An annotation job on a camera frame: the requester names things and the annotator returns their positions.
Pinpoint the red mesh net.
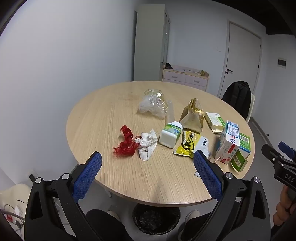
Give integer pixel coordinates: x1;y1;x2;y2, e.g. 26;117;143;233
112;125;140;158

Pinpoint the round wooden table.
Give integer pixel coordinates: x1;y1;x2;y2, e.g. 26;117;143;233
66;81;255;207

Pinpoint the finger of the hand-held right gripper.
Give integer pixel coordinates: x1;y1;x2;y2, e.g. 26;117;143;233
262;144;287;164
279;142;296;160

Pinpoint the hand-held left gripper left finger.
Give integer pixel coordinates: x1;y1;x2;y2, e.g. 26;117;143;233
24;151;109;241

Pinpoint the white tissue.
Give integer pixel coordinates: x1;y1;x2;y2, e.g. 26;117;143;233
134;129;159;161

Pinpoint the white door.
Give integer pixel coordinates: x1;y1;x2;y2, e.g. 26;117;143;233
218;20;263;98

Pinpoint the white bottle with green label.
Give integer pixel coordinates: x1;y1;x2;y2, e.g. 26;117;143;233
159;121;184;149

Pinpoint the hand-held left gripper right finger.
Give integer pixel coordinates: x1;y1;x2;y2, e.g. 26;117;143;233
185;149;271;241

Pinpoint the yellow snack packet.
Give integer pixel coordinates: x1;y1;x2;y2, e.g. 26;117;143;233
173;130;201;159

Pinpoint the green and white box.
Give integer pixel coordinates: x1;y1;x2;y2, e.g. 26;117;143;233
205;112;226;134

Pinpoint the person's right white shoe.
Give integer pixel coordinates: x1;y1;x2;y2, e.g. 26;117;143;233
185;210;200;224

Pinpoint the white chair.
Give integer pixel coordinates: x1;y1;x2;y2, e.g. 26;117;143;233
245;94;256;123

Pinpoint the green carton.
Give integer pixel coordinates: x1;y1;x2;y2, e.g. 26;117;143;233
230;133;251;172

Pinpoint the person's left leg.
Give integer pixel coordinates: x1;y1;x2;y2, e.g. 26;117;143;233
86;209;126;241

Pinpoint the person's right hand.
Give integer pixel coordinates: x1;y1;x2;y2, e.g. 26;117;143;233
273;186;296;226

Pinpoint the person's leg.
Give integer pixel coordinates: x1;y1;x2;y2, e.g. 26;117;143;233
178;214;210;241
86;209;126;241

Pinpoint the tall white cabinet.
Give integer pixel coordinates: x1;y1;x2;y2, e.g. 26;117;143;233
133;4;171;81

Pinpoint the gold foil bag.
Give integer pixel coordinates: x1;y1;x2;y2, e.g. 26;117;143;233
179;98;205;133

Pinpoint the clear plastic bag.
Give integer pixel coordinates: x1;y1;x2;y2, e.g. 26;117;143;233
138;89;168;119

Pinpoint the white snack wrapper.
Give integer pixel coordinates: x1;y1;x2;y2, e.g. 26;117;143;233
195;136;212;160

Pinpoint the person's right leg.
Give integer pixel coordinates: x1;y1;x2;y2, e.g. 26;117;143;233
178;214;210;241

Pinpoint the black backpack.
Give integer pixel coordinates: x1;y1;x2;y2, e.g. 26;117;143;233
221;81;252;120

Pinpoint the black lined trash bin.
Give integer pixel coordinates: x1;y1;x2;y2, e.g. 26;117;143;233
132;203;181;234

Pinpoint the blue and white milk carton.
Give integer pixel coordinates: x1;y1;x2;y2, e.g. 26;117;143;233
216;120;241;165

